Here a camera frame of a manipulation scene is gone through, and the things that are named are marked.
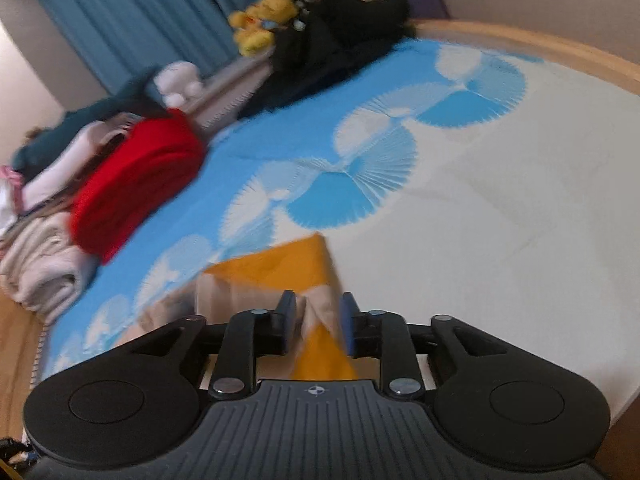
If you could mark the blue curtain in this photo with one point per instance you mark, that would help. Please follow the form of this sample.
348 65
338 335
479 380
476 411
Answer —
150 10

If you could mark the stack of white clothes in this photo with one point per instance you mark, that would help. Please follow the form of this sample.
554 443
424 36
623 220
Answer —
65 170

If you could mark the wooden bed frame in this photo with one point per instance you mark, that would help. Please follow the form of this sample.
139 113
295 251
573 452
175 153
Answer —
550 45

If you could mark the black cloth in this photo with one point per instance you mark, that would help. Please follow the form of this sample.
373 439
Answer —
330 45

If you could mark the grey mattress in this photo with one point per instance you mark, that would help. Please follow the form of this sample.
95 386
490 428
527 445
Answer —
225 90

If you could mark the yellow plush toy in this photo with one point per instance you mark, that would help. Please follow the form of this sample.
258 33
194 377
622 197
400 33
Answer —
260 20

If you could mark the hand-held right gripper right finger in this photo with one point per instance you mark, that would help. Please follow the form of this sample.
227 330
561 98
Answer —
348 325

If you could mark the white plush toy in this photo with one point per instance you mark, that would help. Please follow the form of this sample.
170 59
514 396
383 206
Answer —
177 82

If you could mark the blue white printed bed sheet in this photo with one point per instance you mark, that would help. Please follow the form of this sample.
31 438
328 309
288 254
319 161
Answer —
475 185

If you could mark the folded red cloth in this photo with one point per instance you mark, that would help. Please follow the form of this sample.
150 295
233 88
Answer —
140 180

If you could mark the folded white towel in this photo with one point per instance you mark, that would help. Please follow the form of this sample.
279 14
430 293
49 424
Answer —
40 265

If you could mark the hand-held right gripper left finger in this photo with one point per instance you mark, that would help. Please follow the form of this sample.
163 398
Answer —
285 320

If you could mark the yellow and beige sweater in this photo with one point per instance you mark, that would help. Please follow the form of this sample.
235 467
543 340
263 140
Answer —
290 265

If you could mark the teal garment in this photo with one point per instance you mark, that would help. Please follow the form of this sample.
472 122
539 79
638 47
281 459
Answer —
85 120

